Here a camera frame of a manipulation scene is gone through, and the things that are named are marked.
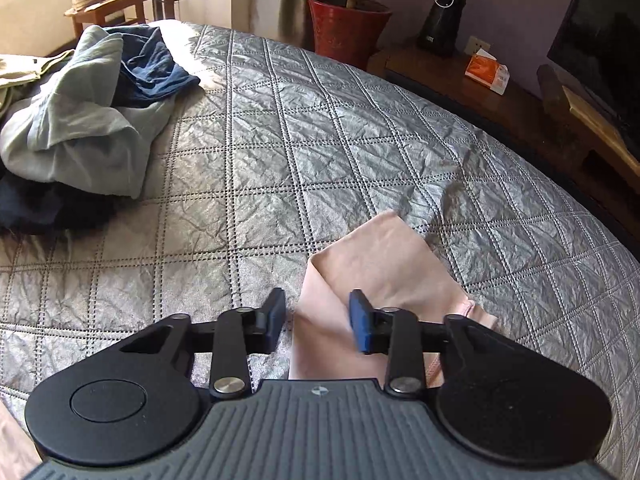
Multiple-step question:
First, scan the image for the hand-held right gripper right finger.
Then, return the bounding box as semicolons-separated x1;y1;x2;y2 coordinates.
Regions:
348;289;518;402

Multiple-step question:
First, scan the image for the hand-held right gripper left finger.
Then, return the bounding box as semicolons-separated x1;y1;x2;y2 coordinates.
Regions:
120;288;287;402

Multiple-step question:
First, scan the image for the pink garment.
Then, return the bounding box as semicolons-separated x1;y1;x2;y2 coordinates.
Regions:
0;210;501;480

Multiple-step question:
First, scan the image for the silver quilted bedspread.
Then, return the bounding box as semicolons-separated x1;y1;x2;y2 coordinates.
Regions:
0;20;640;480

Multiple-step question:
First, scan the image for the dark wooden low cabinet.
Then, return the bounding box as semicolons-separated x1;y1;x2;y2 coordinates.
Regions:
367;47;640;261

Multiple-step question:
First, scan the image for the black garment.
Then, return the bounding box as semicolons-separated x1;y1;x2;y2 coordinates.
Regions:
0;167;121;236

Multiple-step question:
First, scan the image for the light blue garment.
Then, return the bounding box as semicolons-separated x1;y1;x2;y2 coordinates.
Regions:
0;25;176;200

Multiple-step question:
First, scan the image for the navy blue garment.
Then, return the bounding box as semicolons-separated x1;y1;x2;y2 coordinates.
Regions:
107;25;201;108

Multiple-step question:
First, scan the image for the orange tissue pack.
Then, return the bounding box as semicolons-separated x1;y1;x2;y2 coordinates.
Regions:
464;51;511;95

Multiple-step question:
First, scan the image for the red plant pot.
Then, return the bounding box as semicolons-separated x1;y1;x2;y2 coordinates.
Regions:
307;0;393;71

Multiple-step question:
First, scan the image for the black cylindrical appliance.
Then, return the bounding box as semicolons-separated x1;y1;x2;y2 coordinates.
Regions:
417;0;467;57

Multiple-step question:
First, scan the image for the wooden television riser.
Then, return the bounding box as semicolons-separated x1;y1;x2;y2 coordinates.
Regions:
537;64;640;181

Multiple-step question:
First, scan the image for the long window curtain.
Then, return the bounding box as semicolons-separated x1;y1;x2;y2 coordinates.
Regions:
250;0;361;53

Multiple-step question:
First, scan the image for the beige garment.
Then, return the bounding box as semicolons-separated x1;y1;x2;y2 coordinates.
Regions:
0;50;76;116

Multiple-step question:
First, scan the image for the black flat screen television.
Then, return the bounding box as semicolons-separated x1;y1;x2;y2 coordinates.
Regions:
546;0;640;146

